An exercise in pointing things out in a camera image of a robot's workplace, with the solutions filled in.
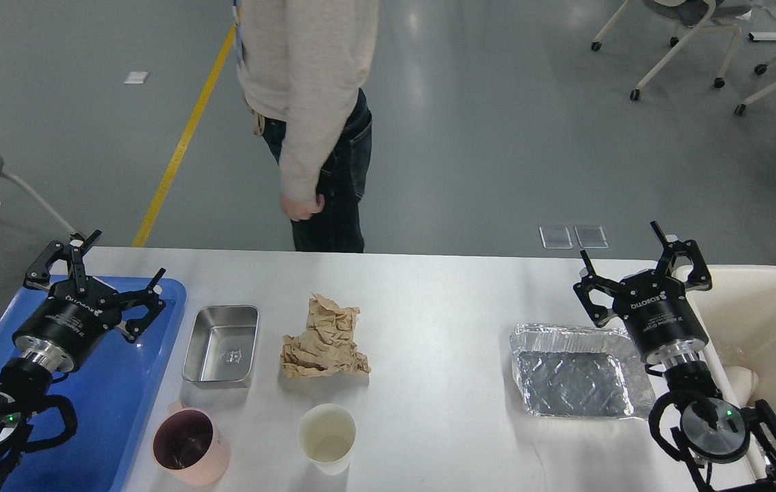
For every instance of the white object in bin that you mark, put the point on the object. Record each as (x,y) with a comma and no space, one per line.
(743,384)

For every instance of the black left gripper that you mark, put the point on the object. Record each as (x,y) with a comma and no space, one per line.
(70,320)

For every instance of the crumpled brown paper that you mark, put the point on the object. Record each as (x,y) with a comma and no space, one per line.
(327,346)

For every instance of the stainless steel rectangular container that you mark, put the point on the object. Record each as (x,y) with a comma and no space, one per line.
(222,345)

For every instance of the floor socket plate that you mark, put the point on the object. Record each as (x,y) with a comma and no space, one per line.
(555,237)
(591,236)

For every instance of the pink plastic mug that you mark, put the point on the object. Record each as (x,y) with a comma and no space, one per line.
(189,446)

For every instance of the white office chair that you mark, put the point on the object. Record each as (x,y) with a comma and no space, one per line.
(692,19)

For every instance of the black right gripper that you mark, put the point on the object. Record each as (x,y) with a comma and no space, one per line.
(664,316)

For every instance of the white paper cup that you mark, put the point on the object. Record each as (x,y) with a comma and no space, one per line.
(326,436)

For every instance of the blue plastic tray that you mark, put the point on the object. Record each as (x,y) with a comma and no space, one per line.
(112,395)

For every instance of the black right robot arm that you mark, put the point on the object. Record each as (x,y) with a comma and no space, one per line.
(692,421)

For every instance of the white floor tag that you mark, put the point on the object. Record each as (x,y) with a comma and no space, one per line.
(135,78)

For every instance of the aluminium foil tray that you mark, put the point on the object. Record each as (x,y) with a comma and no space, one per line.
(579,372)

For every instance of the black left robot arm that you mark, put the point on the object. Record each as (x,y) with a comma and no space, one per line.
(31,420)

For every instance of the floor socket plate left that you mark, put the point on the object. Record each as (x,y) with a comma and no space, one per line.
(555,237)

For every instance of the person in beige sweater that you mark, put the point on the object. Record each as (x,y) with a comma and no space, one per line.
(302,66)

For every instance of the person's hand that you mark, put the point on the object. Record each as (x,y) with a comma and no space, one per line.
(302,210)

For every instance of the floor socket plate right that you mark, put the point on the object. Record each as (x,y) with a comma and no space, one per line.
(591,236)

